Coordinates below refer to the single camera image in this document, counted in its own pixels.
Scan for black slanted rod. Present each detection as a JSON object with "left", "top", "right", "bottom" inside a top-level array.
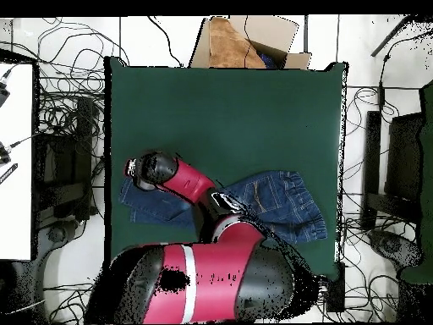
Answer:
[{"left": 370, "top": 14, "right": 414, "bottom": 58}]

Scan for black connector with cable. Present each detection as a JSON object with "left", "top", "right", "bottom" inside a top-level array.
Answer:
[{"left": 0, "top": 65, "right": 16, "bottom": 107}]

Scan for black cable tangle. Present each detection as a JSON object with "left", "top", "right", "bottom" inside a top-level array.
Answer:
[
  {"left": 43, "top": 282, "right": 97, "bottom": 325},
  {"left": 339, "top": 85, "right": 419, "bottom": 322},
  {"left": 33, "top": 16, "right": 131, "bottom": 136}
]

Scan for blue denim jeans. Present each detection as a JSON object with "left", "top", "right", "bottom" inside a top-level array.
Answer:
[{"left": 118, "top": 169, "right": 328, "bottom": 245}]

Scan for cardboard box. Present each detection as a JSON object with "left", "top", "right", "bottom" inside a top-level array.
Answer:
[{"left": 188, "top": 14, "right": 313, "bottom": 70}]

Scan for black label strip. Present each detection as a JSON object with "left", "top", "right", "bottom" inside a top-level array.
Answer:
[{"left": 0, "top": 162, "right": 19, "bottom": 185}]

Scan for brown cloth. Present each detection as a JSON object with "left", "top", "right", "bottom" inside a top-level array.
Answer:
[{"left": 208, "top": 16, "right": 267, "bottom": 69}]

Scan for dark blue fabric item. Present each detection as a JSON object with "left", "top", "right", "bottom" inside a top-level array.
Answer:
[{"left": 258, "top": 50, "right": 280, "bottom": 69}]

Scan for white table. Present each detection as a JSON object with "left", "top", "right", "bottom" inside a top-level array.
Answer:
[{"left": 0, "top": 62, "right": 35, "bottom": 262}]

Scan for black device with cable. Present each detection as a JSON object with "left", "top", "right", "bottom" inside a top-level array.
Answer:
[{"left": 0, "top": 133, "right": 38, "bottom": 167}]

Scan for thin black cable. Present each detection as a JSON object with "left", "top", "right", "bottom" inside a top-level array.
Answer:
[{"left": 243, "top": 14, "right": 255, "bottom": 67}]

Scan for black office chair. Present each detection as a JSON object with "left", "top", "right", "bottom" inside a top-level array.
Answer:
[
  {"left": 361, "top": 110, "right": 425, "bottom": 272},
  {"left": 35, "top": 96, "right": 99, "bottom": 248}
]

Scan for dark green table cloth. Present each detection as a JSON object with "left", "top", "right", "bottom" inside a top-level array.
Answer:
[{"left": 103, "top": 55, "right": 349, "bottom": 280}]

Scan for green covered side table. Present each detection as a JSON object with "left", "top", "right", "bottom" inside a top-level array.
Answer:
[{"left": 400, "top": 79, "right": 433, "bottom": 285}]

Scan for single black cable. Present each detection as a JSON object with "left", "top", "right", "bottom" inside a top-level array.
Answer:
[{"left": 146, "top": 15, "right": 185, "bottom": 68}]

